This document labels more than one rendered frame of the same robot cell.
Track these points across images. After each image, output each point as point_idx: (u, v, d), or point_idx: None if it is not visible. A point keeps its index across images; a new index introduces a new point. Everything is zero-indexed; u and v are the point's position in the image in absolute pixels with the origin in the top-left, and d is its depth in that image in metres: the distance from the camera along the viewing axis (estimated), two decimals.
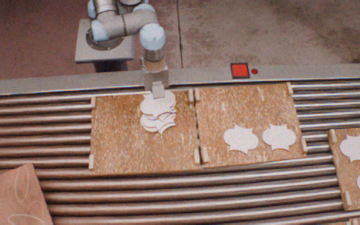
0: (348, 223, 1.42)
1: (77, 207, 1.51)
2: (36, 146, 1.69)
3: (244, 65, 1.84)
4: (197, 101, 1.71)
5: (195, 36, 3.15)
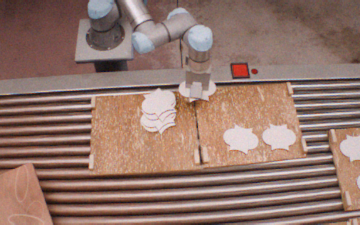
0: (348, 223, 1.42)
1: (77, 207, 1.51)
2: (36, 146, 1.69)
3: (244, 65, 1.84)
4: (197, 101, 1.71)
5: None
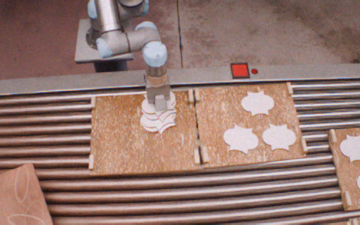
0: (348, 223, 1.42)
1: (77, 207, 1.51)
2: (36, 146, 1.69)
3: (244, 65, 1.84)
4: (197, 101, 1.71)
5: (195, 36, 3.15)
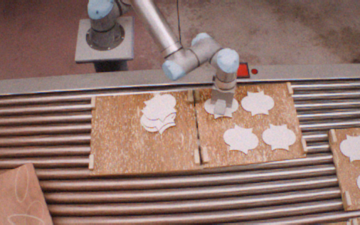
0: (348, 223, 1.42)
1: (77, 207, 1.51)
2: (36, 146, 1.69)
3: (244, 65, 1.84)
4: (197, 101, 1.71)
5: (195, 36, 3.15)
